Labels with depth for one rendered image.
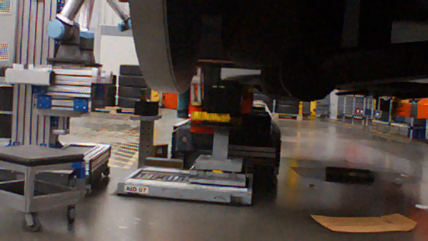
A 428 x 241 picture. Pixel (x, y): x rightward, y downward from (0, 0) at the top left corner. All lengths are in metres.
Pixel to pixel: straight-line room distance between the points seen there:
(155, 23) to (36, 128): 3.30
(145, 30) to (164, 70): 0.05
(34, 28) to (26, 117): 0.58
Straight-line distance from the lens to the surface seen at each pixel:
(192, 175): 3.52
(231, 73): 2.79
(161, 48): 0.43
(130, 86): 12.02
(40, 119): 3.68
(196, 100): 3.55
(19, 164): 2.59
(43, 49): 3.68
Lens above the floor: 0.70
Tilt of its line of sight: 3 degrees down
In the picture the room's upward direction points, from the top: 4 degrees clockwise
